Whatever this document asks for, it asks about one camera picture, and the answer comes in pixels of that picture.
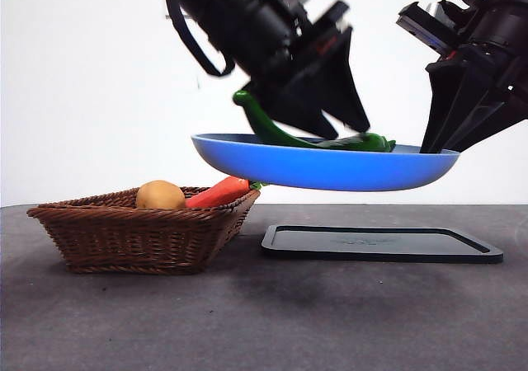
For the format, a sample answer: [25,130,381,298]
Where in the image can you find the green pepper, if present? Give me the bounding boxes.
[233,89,397,153]

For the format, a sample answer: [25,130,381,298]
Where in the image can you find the yellow-brown potato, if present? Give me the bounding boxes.
[135,180,186,211]

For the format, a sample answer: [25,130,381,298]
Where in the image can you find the orange carrot with green leaves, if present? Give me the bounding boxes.
[185,176,265,209]

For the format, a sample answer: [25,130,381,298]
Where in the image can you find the brown wicker basket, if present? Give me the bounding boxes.
[27,186,262,275]

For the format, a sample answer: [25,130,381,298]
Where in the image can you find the black rectangular tray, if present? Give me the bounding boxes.
[261,224,505,265]

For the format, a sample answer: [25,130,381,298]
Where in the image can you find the blue round plate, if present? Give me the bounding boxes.
[191,134,460,193]

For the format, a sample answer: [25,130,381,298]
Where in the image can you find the right wrist grey camera box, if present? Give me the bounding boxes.
[395,2,460,54]

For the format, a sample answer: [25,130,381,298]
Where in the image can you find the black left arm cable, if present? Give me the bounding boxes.
[163,0,236,77]

